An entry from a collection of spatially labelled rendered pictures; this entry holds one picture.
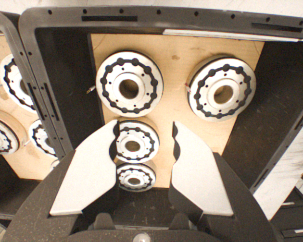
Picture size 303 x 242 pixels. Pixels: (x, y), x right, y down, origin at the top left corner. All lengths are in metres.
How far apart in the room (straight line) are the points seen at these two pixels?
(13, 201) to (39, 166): 0.10
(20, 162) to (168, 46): 0.47
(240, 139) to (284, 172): 0.52
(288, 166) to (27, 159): 0.91
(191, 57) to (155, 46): 0.06
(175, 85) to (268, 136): 0.16
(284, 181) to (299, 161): 0.13
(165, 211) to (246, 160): 0.23
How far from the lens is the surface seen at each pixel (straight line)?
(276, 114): 0.24
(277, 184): 0.86
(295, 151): 0.73
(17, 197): 0.54
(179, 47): 0.23
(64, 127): 0.19
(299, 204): 1.92
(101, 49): 0.24
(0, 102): 0.40
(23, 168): 0.53
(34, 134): 0.35
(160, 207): 0.40
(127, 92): 0.23
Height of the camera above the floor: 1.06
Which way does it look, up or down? 59 degrees down
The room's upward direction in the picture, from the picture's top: 177 degrees counter-clockwise
